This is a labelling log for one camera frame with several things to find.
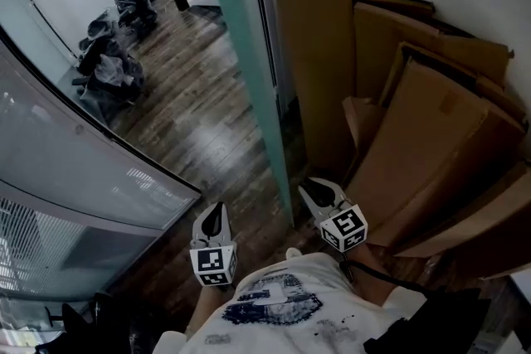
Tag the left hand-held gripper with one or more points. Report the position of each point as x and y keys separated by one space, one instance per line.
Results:
x=213 y=259

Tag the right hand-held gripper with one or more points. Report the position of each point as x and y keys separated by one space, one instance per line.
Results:
x=344 y=230

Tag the glass door with teal edge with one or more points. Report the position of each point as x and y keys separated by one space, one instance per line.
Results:
x=249 y=66

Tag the person's left forearm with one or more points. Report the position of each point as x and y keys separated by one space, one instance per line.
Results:
x=207 y=308

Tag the person's right forearm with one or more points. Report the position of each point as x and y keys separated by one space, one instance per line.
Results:
x=367 y=275

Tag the small torn cardboard piece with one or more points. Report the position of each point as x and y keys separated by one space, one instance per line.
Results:
x=361 y=120

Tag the large long cardboard box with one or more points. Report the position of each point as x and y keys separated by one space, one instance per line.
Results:
x=431 y=153

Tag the person's white printed shirt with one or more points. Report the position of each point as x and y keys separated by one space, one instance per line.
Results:
x=290 y=311

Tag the tall flat cardboard sheet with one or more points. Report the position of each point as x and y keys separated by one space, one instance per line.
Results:
x=317 y=79

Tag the frosted glass partition panel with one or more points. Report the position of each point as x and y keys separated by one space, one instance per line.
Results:
x=70 y=161

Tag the low flat cardboard box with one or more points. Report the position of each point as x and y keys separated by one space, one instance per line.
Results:
x=481 y=228

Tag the wide folded cardboard sheet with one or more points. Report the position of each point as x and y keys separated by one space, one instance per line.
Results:
x=398 y=41

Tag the plastic-wrapped black office chair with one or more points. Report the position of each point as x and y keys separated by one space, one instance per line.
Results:
x=112 y=80
x=97 y=41

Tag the plastic-wrapped office chair with headrest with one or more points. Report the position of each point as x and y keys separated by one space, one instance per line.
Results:
x=132 y=0

